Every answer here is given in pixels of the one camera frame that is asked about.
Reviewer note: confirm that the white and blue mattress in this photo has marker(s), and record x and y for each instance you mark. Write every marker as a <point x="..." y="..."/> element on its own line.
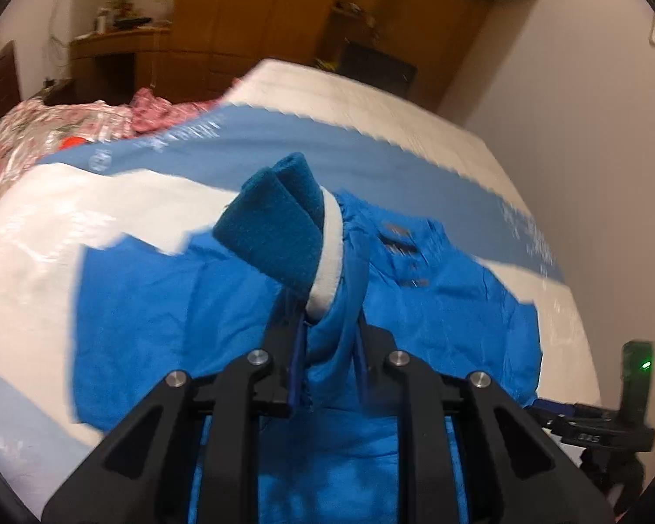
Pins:
<point x="360" y="114"/>

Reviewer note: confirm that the wooden wardrobe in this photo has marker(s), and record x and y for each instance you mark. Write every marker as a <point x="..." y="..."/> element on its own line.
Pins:
<point x="262" y="5"/>

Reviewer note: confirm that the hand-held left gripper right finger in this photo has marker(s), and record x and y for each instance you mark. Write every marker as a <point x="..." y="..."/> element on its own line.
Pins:
<point x="362" y="379"/>

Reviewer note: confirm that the blue puffer jacket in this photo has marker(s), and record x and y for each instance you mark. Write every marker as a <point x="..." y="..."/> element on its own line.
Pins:
<point x="442" y="311"/>

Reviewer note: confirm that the orange object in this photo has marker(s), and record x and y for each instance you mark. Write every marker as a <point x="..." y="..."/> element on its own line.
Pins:
<point x="72" y="143"/>

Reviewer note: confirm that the small potted plant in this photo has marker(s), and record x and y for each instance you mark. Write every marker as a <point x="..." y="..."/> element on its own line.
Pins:
<point x="122" y="8"/>

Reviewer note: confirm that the white bottle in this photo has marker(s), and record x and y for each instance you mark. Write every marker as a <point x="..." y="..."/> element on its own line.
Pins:
<point x="102" y="21"/>

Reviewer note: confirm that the pink floral quilt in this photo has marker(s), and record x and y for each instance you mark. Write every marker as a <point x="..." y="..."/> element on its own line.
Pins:
<point x="27" y="131"/>

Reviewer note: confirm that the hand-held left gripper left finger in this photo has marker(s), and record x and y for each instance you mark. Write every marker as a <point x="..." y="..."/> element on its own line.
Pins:
<point x="297" y="377"/>

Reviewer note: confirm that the dark television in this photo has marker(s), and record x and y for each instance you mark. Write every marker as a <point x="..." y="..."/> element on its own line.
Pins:
<point x="379" y="68"/>

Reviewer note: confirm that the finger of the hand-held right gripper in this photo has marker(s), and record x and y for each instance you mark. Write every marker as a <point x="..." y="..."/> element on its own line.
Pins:
<point x="573" y="412"/>

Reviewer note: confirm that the wooden desk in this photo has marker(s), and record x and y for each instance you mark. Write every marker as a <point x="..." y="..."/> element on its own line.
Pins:
<point x="114" y="60"/>

